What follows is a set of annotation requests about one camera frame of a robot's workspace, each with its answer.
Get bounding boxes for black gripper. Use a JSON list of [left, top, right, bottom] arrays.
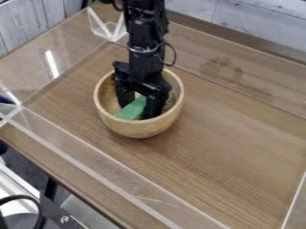
[[114, 44, 173, 119]]

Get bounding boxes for green rectangular block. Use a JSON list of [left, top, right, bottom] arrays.
[[115, 96, 146, 120]]

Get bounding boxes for brown wooden bowl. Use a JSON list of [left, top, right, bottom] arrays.
[[94, 69, 186, 139]]

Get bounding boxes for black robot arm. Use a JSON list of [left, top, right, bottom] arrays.
[[114, 0, 173, 119]]

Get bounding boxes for blue object at edge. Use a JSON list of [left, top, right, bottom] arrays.
[[0, 95, 15, 104]]

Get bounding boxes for black table leg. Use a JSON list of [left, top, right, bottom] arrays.
[[45, 178, 58, 200]]

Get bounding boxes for clear acrylic corner bracket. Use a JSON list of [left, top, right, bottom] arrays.
[[87, 7, 127, 42]]

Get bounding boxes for clear acrylic tray wall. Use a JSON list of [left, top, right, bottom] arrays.
[[0, 5, 306, 229]]

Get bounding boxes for black cable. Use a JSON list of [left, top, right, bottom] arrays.
[[0, 195, 46, 229]]

